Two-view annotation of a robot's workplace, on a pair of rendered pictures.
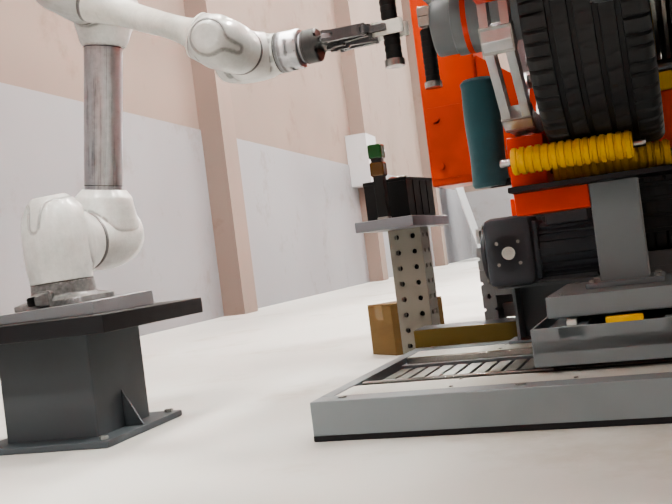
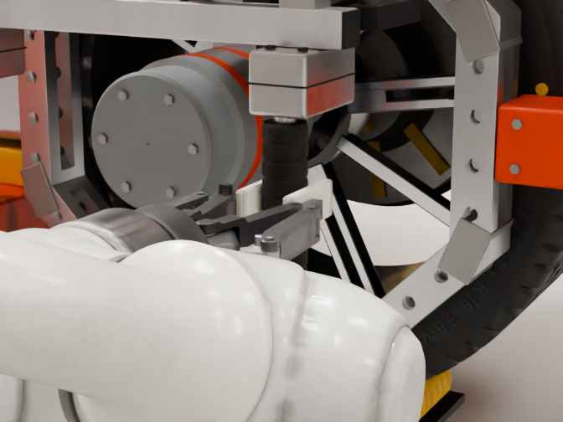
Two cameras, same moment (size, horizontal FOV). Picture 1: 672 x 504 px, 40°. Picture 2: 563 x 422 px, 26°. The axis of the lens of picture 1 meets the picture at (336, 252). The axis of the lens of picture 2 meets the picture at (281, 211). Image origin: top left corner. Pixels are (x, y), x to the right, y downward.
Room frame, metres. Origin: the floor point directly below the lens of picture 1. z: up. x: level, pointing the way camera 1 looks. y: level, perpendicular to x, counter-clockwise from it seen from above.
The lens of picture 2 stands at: (1.82, 0.74, 1.07)
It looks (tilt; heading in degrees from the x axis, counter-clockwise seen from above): 15 degrees down; 278
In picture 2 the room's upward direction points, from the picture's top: straight up
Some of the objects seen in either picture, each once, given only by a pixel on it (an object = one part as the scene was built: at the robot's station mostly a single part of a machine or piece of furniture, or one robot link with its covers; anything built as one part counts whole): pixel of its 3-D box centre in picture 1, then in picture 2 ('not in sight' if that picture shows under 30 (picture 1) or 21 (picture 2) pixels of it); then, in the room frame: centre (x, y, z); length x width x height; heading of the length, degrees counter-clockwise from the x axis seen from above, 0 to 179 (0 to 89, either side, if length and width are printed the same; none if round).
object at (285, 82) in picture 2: not in sight; (303, 75); (1.94, -0.20, 0.93); 0.09 x 0.05 x 0.05; 70
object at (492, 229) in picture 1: (571, 269); not in sight; (2.31, -0.59, 0.26); 0.42 x 0.18 x 0.35; 70
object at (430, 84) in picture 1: (430, 57); not in sight; (2.27, -0.29, 0.83); 0.04 x 0.04 x 0.16
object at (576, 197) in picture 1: (549, 173); not in sight; (2.02, -0.49, 0.48); 0.16 x 0.12 x 0.17; 70
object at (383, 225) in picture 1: (404, 223); not in sight; (2.74, -0.22, 0.44); 0.43 x 0.17 x 0.03; 160
